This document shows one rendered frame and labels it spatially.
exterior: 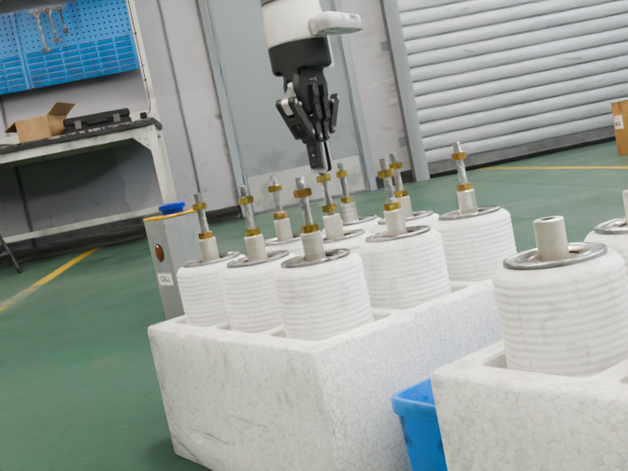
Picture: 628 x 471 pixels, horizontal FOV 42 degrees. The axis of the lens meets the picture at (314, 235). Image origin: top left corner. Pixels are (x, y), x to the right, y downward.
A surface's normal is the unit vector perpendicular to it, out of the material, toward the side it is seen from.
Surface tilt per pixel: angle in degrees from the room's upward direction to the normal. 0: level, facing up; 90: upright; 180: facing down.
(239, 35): 90
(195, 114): 90
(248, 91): 90
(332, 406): 90
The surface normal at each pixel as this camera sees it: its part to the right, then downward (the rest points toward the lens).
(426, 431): -0.78, 0.26
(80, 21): 0.11, 0.08
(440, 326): 0.57, -0.03
